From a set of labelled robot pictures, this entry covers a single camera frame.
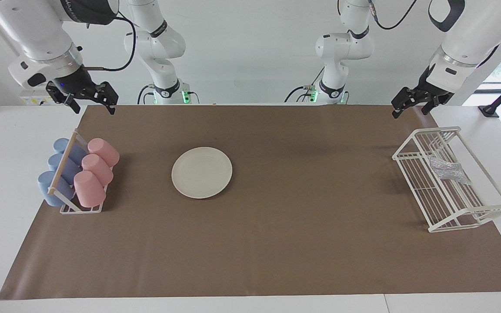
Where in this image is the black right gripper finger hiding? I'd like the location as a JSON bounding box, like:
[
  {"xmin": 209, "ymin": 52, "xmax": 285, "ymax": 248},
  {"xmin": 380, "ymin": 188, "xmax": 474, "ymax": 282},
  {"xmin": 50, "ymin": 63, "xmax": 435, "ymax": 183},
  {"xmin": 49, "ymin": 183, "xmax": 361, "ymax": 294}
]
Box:
[
  {"xmin": 46, "ymin": 85, "xmax": 81, "ymax": 114},
  {"xmin": 98, "ymin": 81, "xmax": 118, "ymax": 116}
]

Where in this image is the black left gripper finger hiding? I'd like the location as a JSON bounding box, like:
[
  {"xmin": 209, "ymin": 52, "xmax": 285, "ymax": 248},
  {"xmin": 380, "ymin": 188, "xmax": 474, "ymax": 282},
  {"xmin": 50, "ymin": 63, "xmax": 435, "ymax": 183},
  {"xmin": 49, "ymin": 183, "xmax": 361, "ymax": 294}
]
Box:
[
  {"xmin": 421, "ymin": 96, "xmax": 441, "ymax": 116},
  {"xmin": 392, "ymin": 87, "xmax": 418, "ymax": 119}
]

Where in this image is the clear plastic bag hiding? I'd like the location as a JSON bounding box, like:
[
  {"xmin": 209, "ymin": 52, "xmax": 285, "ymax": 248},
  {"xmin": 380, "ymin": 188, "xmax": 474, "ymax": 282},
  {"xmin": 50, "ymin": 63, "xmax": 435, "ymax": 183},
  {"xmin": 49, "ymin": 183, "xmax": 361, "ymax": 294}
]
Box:
[{"xmin": 430, "ymin": 157, "xmax": 471, "ymax": 186}]

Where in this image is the cream round plate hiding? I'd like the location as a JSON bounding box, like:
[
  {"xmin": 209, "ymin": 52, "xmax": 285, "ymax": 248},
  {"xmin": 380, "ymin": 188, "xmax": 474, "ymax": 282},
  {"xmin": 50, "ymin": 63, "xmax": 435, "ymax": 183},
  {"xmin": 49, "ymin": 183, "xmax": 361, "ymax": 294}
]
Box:
[{"xmin": 171, "ymin": 147, "xmax": 233, "ymax": 200}]

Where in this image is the pink plastic cup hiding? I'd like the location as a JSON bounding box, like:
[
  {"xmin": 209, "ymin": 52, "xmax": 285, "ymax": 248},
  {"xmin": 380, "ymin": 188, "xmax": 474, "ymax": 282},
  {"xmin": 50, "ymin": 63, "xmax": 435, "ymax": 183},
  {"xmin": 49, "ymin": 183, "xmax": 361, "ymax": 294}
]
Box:
[
  {"xmin": 87, "ymin": 138, "xmax": 120, "ymax": 168},
  {"xmin": 73, "ymin": 170, "xmax": 107, "ymax": 208},
  {"xmin": 81, "ymin": 154, "xmax": 114, "ymax": 186}
]

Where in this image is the blue plastic cup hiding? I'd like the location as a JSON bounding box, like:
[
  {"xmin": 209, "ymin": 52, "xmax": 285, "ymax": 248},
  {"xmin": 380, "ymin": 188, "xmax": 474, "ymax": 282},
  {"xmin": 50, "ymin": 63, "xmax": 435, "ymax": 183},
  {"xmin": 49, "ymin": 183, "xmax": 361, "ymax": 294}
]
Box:
[
  {"xmin": 48, "ymin": 153, "xmax": 81, "ymax": 183},
  {"xmin": 53, "ymin": 138, "xmax": 87, "ymax": 164},
  {"xmin": 37, "ymin": 171, "xmax": 75, "ymax": 207}
]

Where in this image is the cup holder rack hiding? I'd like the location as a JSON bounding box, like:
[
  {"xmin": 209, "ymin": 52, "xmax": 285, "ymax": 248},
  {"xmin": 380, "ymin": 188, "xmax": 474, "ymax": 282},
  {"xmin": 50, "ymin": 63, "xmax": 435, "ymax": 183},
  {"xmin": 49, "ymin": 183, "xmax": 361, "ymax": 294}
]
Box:
[{"xmin": 47, "ymin": 129, "xmax": 114, "ymax": 214}]

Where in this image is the brown table mat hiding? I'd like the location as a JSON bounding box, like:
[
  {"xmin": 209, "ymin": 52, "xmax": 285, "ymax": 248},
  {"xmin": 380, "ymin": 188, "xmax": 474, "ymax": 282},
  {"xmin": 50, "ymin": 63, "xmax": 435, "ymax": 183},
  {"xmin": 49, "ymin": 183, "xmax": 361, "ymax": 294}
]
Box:
[{"xmin": 0, "ymin": 104, "xmax": 501, "ymax": 300}]

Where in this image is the white wall power outlet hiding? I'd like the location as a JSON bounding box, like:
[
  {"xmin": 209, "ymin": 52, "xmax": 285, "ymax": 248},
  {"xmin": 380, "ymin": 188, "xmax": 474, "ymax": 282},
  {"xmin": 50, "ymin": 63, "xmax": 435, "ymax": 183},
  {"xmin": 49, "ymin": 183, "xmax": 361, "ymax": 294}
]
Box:
[{"xmin": 20, "ymin": 88, "xmax": 56, "ymax": 106}]

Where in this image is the black right base cable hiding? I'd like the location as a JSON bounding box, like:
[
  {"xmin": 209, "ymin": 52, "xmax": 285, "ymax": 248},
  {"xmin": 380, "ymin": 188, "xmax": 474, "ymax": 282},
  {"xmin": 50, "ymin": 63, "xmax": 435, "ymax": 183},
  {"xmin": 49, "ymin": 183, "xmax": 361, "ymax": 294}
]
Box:
[{"xmin": 137, "ymin": 84, "xmax": 199, "ymax": 105}]

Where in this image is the black base cable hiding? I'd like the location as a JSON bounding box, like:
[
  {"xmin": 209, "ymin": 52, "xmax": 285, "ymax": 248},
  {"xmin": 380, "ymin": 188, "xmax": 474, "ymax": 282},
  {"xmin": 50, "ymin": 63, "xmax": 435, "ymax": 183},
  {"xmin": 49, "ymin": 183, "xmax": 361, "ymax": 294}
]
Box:
[
  {"xmin": 284, "ymin": 67, "xmax": 326, "ymax": 104},
  {"xmin": 137, "ymin": 84, "xmax": 199, "ymax": 105}
]

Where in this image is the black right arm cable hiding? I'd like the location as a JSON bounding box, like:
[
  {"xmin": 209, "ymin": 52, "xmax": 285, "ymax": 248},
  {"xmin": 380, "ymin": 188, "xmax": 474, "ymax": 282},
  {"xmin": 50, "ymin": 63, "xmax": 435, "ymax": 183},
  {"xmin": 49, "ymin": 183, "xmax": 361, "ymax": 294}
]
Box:
[{"xmin": 77, "ymin": 11, "xmax": 137, "ymax": 72}]

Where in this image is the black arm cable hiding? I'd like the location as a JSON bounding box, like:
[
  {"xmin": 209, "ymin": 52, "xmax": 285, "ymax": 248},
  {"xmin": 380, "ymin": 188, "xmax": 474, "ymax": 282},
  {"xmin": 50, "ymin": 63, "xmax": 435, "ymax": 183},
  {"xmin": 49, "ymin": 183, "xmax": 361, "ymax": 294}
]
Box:
[
  {"xmin": 367, "ymin": 0, "xmax": 419, "ymax": 30},
  {"xmin": 77, "ymin": 11, "xmax": 137, "ymax": 72}
]

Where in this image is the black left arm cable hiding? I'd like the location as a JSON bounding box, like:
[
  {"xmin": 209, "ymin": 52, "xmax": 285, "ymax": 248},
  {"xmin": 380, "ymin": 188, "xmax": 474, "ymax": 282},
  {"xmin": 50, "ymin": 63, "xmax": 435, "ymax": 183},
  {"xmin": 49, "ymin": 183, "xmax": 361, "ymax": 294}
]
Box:
[{"xmin": 367, "ymin": 0, "xmax": 419, "ymax": 30}]

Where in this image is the black left base cable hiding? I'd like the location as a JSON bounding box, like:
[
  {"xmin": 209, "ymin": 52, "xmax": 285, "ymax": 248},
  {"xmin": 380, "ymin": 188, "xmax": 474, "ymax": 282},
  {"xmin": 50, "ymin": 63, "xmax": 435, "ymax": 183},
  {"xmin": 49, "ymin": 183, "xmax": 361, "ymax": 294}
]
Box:
[{"xmin": 284, "ymin": 67, "xmax": 326, "ymax": 104}]

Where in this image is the white wire dish rack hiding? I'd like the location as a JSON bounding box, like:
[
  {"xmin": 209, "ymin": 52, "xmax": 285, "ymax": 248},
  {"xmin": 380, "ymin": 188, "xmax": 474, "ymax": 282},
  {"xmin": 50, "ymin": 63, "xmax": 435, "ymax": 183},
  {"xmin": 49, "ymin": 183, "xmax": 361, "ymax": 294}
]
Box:
[{"xmin": 392, "ymin": 127, "xmax": 501, "ymax": 233}]

